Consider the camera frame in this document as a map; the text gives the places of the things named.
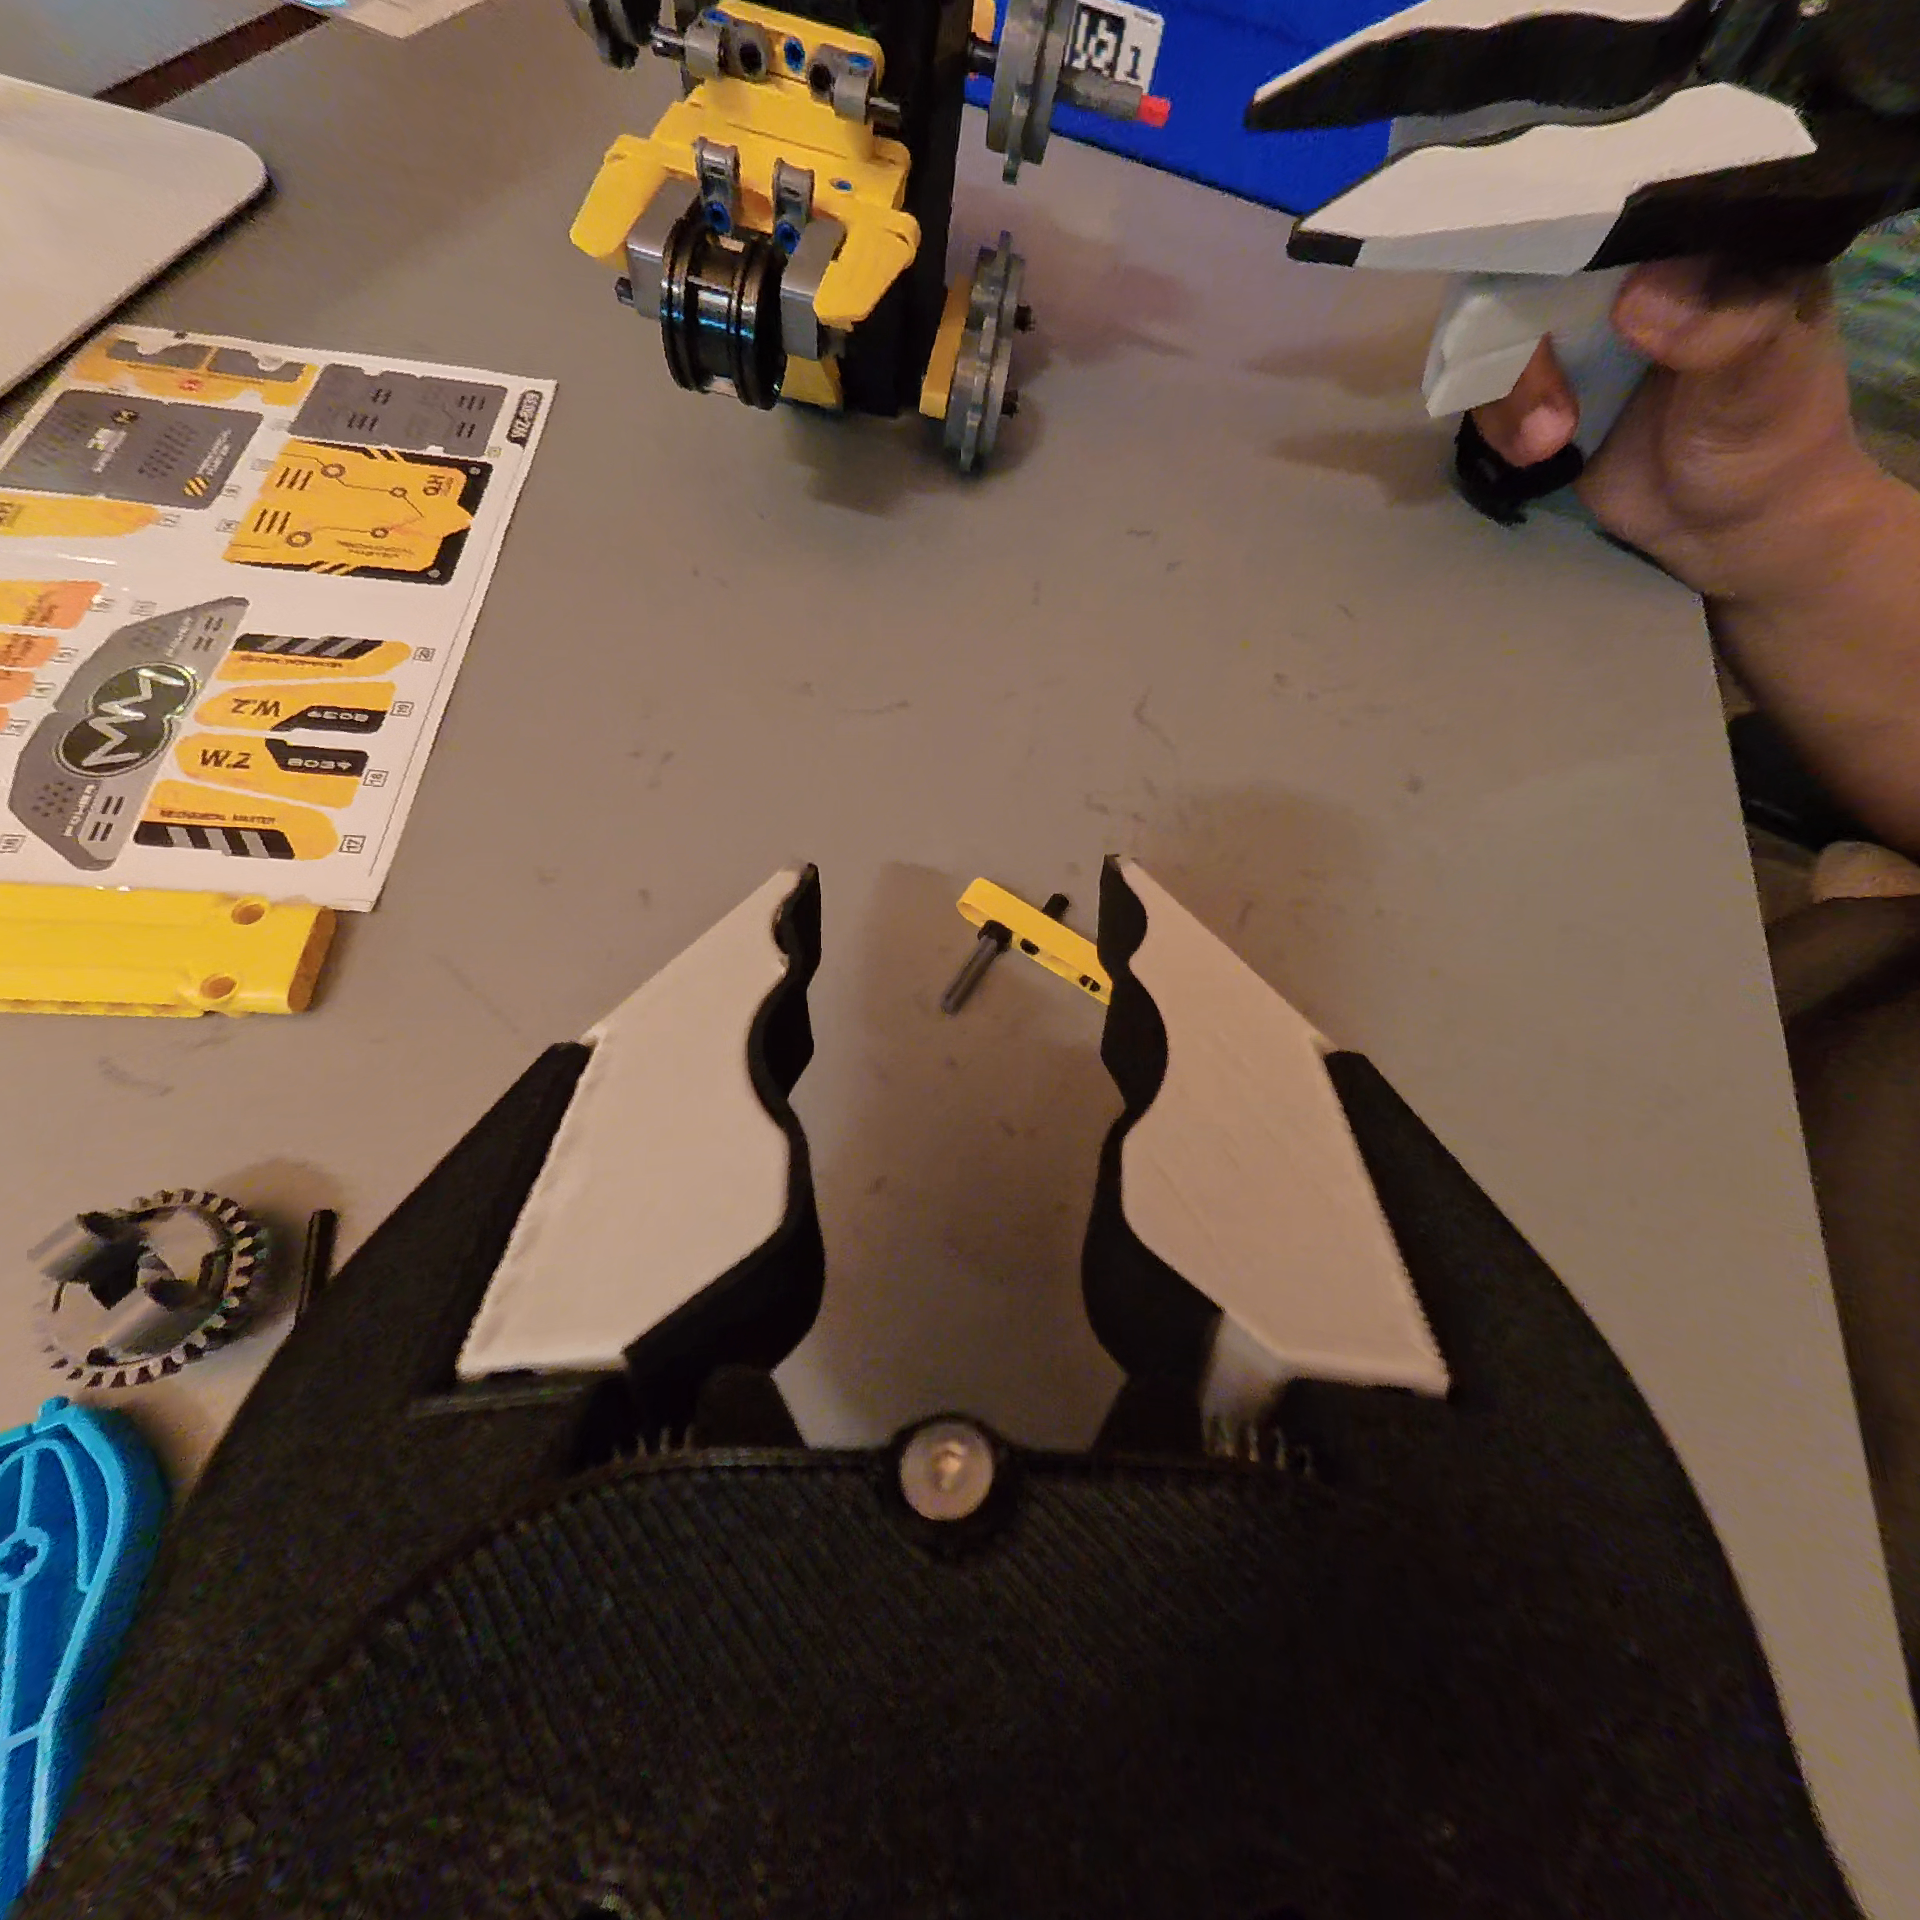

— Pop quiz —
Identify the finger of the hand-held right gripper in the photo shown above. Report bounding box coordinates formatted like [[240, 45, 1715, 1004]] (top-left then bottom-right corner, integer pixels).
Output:
[[1291, 81, 1819, 280], [1241, 0, 1746, 137]]

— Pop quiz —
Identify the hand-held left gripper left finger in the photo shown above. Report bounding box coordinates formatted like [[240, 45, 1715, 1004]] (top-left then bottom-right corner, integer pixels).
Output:
[[450, 861, 830, 1444]]

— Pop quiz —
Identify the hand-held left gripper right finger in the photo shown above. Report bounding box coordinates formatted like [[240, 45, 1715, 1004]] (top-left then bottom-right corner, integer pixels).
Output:
[[1082, 852, 1452, 1452]]

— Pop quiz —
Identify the yellow toy beam with holes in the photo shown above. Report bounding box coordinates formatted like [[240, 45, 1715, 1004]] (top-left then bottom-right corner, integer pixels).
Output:
[[959, 873, 1118, 1004]]

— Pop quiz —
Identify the long grey toy pin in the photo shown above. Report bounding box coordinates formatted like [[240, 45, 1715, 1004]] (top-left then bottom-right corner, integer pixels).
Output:
[[941, 891, 1073, 1015]]

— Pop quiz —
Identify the yellow and black toy robot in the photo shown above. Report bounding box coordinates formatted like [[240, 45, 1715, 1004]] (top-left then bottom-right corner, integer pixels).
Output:
[[569, 0, 1172, 475]]

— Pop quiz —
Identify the person's right forearm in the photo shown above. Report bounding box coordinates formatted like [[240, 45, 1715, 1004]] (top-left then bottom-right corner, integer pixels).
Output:
[[1705, 455, 1920, 861]]

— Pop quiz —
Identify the person's right hand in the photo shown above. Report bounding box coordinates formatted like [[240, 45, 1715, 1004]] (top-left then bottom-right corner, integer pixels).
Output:
[[1495, 255, 1902, 598]]

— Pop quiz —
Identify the green patterned cloth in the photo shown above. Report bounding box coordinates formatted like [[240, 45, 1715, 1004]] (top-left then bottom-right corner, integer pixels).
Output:
[[1833, 206, 1920, 483]]

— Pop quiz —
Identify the blue plastic bin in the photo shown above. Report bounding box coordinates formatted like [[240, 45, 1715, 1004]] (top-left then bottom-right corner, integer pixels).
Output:
[[959, 0, 1443, 216]]

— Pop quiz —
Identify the yellow toy panel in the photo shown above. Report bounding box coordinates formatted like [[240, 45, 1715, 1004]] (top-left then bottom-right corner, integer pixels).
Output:
[[0, 882, 335, 1025]]

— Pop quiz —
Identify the person's leg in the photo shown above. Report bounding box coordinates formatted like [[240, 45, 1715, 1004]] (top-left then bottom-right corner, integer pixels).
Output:
[[1729, 714, 1920, 1920]]

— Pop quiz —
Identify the yellow and black sticker sheet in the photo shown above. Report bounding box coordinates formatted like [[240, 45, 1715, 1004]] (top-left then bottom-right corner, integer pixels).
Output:
[[0, 323, 558, 915]]

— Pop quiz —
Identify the blue plastic separator tool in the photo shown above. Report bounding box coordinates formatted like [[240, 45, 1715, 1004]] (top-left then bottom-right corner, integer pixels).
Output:
[[0, 1399, 168, 1920]]

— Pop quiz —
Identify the white paper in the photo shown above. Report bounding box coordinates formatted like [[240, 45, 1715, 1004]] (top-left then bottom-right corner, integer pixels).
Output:
[[303, 0, 492, 45]]

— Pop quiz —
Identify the grey laptop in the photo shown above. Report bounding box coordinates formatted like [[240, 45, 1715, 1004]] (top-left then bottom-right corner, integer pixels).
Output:
[[0, 67, 269, 405]]

